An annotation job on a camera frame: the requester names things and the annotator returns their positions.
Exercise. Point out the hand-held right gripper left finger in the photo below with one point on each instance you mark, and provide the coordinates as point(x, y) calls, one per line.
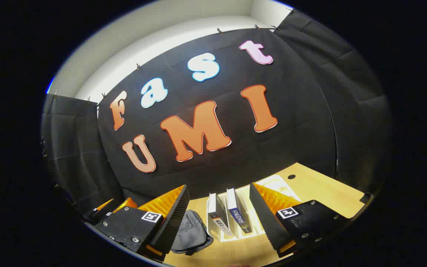
point(174, 222)

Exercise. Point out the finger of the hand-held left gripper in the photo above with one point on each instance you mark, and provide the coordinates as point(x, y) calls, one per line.
point(126, 204)
point(96, 214)

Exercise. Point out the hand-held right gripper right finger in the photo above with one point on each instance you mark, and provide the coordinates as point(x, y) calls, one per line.
point(265, 218)

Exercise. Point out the grey schoolbag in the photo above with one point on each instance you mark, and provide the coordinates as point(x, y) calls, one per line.
point(191, 231)

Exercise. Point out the blue cover book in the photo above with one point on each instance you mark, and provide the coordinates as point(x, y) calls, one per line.
point(236, 211)

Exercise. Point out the white plastic bookshelf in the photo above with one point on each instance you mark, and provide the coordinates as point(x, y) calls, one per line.
point(278, 184)

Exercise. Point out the portrait cover book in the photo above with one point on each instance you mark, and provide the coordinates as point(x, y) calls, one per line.
point(219, 218)

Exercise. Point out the black backdrop cloth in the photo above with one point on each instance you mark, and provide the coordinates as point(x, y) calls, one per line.
point(272, 155)

